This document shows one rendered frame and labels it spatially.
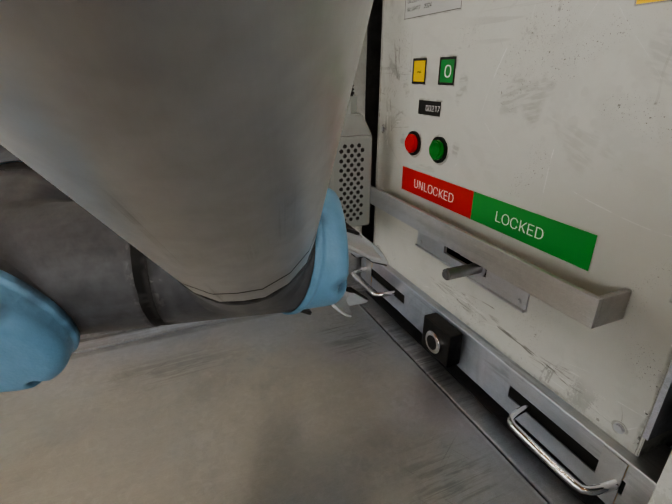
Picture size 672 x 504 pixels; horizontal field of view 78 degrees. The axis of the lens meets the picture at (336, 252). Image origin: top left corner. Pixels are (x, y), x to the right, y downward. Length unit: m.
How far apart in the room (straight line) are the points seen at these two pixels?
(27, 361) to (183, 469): 0.30
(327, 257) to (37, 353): 0.14
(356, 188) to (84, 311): 0.48
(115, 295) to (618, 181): 0.38
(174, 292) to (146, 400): 0.40
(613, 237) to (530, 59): 0.19
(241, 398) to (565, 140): 0.47
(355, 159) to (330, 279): 0.43
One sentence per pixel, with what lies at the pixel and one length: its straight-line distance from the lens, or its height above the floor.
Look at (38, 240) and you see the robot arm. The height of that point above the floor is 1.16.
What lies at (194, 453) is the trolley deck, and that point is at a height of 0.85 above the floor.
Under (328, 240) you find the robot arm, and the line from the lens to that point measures 0.22.
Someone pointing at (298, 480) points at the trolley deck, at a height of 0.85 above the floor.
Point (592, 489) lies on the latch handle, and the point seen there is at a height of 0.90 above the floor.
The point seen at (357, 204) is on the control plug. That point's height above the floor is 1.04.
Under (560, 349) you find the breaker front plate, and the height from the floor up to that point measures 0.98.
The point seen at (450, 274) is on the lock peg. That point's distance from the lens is 0.50.
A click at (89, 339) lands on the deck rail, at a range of 0.77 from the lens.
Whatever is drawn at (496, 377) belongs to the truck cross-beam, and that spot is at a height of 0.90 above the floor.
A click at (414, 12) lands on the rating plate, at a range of 0.64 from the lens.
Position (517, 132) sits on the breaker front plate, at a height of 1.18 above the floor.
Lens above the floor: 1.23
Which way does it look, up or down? 23 degrees down
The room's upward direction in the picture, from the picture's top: straight up
